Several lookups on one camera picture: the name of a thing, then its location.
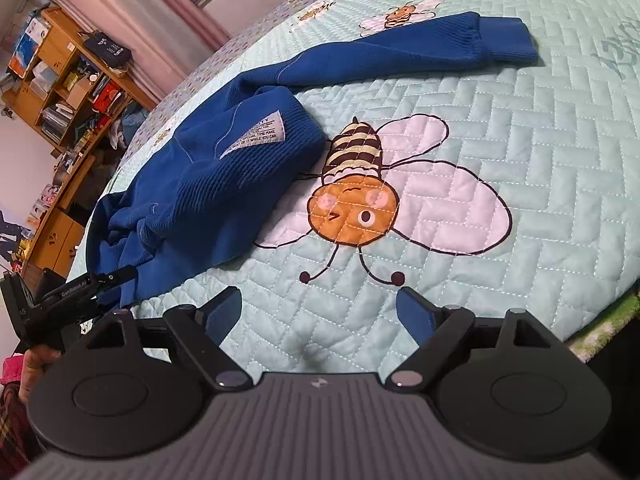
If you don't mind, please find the wooden bookshelf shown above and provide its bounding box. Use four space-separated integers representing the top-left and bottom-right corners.
2 6 155 156

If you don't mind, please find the red plaid sleeve forearm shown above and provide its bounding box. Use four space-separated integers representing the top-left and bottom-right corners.
0 354 42 479

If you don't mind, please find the wooden desk with drawers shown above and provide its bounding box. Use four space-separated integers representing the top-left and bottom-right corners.
21 154 96 287

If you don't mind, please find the blue knit sweater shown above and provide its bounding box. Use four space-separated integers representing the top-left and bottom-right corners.
86 12 538 308

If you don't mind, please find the person left hand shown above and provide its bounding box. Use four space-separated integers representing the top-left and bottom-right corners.
18 344 62 404

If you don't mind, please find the bee pattern quilted bedspread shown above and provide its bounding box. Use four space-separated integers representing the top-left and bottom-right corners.
107 0 639 376

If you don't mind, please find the pink curtain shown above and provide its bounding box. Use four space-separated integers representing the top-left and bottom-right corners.
53 0 229 80

